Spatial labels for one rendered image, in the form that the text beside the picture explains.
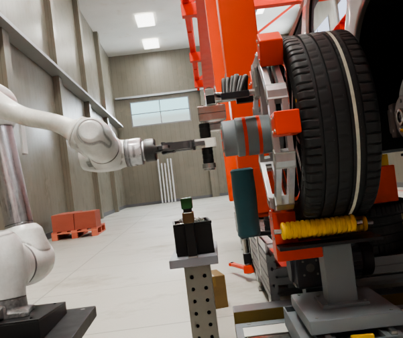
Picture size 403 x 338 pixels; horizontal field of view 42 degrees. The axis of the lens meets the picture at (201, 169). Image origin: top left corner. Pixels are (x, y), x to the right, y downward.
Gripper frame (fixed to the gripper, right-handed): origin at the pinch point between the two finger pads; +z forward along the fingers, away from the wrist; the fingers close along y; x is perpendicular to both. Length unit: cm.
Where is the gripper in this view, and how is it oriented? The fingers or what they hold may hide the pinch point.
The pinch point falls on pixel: (205, 143)
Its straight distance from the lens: 170.1
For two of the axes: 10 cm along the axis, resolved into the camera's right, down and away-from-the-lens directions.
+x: -1.2, -9.9, 0.2
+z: 9.9, -1.2, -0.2
